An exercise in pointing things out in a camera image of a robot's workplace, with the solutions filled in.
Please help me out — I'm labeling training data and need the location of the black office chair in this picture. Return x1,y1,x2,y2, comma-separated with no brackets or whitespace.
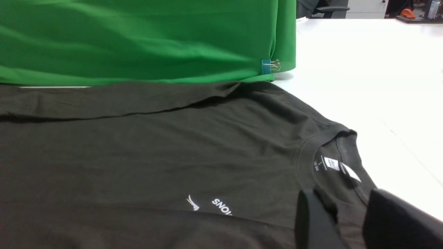
296,0,350,19

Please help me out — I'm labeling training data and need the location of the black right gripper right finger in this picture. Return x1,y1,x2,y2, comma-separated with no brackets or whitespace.
362,189,443,249

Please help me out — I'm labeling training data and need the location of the orange object on desk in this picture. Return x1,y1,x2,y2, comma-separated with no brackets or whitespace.
400,8,416,19

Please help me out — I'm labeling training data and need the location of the dark gray long-sleeve top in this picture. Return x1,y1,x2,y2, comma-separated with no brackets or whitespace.
0,82,375,249

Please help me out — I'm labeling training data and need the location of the blue binder clip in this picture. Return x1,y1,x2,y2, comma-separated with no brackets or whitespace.
261,59,281,75

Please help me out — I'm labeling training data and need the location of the green backdrop cloth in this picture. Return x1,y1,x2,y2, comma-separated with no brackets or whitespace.
0,0,296,86

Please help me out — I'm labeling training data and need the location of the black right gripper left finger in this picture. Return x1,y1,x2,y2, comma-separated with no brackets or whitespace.
295,189,346,249

